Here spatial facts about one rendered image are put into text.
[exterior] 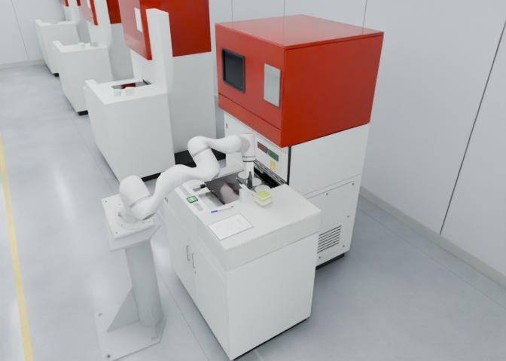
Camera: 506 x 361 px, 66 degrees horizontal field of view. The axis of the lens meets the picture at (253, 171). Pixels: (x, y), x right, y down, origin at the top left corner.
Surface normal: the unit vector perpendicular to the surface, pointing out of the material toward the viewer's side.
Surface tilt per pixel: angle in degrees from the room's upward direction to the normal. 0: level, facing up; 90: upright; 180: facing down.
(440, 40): 90
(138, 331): 0
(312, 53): 90
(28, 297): 0
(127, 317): 90
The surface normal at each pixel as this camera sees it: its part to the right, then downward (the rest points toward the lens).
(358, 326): 0.00, -0.86
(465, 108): -0.85, 0.26
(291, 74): 0.53, 0.43
